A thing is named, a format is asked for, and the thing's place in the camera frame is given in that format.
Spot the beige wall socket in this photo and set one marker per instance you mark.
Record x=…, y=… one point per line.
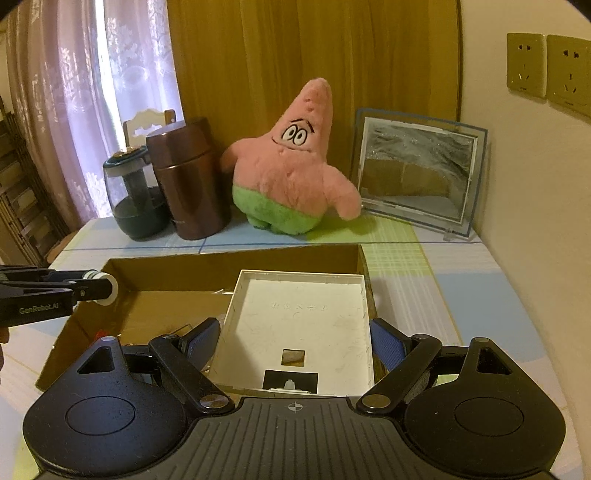
x=526, y=64
x=570, y=74

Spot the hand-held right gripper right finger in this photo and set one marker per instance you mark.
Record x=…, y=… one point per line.
x=385, y=345

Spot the brown metal canister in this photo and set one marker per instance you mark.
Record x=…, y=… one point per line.
x=189, y=184

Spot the wooden door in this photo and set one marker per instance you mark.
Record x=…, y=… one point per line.
x=277, y=55

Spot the cream wooden chair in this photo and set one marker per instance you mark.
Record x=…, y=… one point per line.
x=145, y=122

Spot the small red white bottle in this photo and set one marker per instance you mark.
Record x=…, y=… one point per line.
x=100, y=334

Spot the checkered tablecloth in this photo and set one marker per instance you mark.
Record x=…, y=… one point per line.
x=461, y=286

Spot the glass picture frame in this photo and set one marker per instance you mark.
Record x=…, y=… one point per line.
x=415, y=170

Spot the brown cardboard box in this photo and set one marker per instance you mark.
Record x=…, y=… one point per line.
x=152, y=304

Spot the white box lid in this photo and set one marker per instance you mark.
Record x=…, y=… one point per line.
x=295, y=314

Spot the pink starfish plush toy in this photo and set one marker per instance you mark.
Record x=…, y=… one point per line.
x=291, y=175

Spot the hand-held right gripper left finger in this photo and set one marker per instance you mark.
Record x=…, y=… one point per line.
x=205, y=340

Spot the lilac lace curtain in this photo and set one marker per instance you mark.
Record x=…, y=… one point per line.
x=55, y=115

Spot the small white round object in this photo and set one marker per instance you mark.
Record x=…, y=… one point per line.
x=111, y=282

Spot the dark wooden rack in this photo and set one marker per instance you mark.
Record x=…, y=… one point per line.
x=23, y=198

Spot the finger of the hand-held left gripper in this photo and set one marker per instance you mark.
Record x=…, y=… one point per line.
x=92, y=291
x=51, y=276

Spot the dark glass jar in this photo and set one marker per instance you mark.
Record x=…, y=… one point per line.
x=138, y=212

